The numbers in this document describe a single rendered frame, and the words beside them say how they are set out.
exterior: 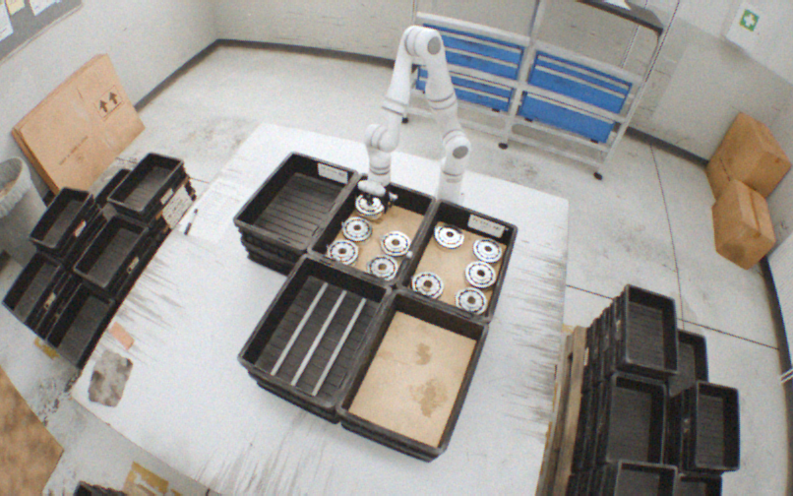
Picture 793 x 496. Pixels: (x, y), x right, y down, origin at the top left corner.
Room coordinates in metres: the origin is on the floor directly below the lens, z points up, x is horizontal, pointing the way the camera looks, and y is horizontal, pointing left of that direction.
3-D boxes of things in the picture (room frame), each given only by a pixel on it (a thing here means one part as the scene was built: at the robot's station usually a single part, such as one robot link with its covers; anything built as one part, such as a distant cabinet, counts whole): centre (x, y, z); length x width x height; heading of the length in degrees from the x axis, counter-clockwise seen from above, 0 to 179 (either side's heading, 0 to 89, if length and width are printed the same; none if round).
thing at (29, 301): (0.59, 1.94, 0.31); 0.40 x 0.30 x 0.34; 167
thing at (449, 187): (1.14, -0.18, 0.85); 0.09 x 0.09 x 0.17; 69
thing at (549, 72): (2.48, -1.15, 0.60); 0.72 x 0.03 x 0.56; 77
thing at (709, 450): (0.24, -1.47, 0.37); 0.40 x 0.30 x 0.45; 167
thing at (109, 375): (0.22, 0.96, 0.71); 0.22 x 0.19 x 0.01; 167
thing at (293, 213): (0.94, 0.36, 0.87); 0.40 x 0.30 x 0.11; 162
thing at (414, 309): (0.38, -0.09, 0.87); 0.40 x 0.30 x 0.11; 162
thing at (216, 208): (1.04, 0.79, 0.70); 0.33 x 0.23 x 0.01; 167
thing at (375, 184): (0.95, 0.09, 1.04); 0.11 x 0.09 x 0.06; 162
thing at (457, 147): (1.15, -0.17, 1.01); 0.09 x 0.09 x 0.17; 18
